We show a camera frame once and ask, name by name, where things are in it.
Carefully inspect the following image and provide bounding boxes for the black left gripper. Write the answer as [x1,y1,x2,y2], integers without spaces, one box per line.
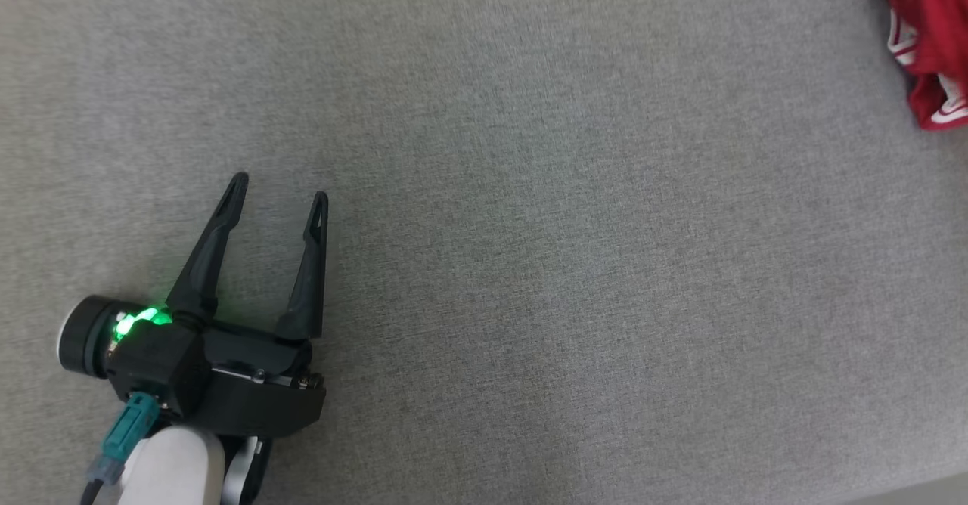
[164,172,330,440]

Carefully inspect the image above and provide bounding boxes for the teal left cable connector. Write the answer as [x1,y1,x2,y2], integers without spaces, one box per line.
[84,392,162,485]

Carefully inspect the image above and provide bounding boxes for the red white basketball jersey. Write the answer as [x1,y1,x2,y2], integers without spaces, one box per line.
[874,0,968,132]

